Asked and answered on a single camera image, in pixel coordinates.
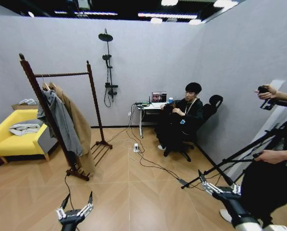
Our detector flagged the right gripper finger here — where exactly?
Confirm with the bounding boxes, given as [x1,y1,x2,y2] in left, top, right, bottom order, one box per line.
[222,174,242,196]
[198,169,225,195]

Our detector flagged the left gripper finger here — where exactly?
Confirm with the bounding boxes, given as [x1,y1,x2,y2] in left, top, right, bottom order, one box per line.
[76,191,94,217]
[55,193,71,221]

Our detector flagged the black camera tripod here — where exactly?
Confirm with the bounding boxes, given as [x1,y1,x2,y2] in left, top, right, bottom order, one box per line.
[181,115,287,191]

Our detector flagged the black handheld device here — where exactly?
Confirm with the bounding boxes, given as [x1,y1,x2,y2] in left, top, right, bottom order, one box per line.
[162,103,176,114]

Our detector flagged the black camera rig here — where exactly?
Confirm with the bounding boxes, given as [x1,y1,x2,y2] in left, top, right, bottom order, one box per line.
[259,90,287,111]

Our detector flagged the grey hanging garment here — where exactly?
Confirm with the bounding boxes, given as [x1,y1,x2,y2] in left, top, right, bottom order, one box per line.
[37,89,84,157]

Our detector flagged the pale crumpled garment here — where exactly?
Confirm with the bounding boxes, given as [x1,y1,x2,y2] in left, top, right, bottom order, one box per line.
[8,122,42,137]

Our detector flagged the standing person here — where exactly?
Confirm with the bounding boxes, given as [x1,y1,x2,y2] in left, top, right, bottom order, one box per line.
[219,148,287,230]

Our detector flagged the white leaning board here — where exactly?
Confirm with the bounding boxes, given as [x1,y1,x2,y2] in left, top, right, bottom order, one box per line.
[226,80,287,185]

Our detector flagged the seated person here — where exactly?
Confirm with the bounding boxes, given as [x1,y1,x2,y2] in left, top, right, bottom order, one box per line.
[153,82,204,151]

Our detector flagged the yellow armchair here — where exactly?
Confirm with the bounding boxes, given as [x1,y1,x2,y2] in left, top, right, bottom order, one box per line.
[0,109,60,164]

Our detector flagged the black office chair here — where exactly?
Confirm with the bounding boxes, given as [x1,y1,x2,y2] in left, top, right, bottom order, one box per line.
[163,94,224,163]

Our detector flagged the tan hanging coat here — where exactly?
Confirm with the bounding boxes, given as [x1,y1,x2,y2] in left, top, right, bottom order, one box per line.
[48,83,96,178]

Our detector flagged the white folding desk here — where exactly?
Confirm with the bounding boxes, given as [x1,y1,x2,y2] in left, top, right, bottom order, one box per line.
[135,102,170,139]

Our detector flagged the open laptop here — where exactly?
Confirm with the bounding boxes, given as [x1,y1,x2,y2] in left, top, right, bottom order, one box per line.
[151,91,168,103]

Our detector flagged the dark wooden clothes rack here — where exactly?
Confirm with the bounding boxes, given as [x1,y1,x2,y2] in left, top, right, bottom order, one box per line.
[18,52,113,182]

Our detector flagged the cardboard box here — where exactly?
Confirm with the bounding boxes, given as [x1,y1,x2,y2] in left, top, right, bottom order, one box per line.
[12,103,39,111]

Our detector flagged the white hangers in box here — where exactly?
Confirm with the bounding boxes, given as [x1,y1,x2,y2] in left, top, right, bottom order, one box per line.
[18,98,38,106]

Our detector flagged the black shower mixer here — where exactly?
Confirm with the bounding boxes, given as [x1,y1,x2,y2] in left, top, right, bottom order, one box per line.
[104,83,119,96]

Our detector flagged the black hand shower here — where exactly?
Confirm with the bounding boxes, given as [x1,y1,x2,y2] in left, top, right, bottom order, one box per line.
[102,54,112,68]

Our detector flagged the black shower column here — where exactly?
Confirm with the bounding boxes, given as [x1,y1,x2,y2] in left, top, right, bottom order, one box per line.
[98,27,114,97]

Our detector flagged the long ceiling light strip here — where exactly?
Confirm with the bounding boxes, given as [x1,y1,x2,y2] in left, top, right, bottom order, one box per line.
[137,12,198,19]

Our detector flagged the short ceiling light strip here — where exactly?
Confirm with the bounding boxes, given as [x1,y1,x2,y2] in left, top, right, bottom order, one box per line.
[74,11,119,16]

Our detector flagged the thin black rack cable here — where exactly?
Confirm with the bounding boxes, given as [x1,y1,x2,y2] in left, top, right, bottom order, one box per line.
[64,172,74,210]

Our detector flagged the black floor cable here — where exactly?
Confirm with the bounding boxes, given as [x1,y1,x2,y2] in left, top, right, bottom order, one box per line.
[127,103,182,181]

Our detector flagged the white floor cable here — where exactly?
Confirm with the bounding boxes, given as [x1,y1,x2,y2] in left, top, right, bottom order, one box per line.
[122,141,142,169]

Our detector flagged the black shower hose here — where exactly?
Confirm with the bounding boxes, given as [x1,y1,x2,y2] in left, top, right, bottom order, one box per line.
[103,66,112,108]

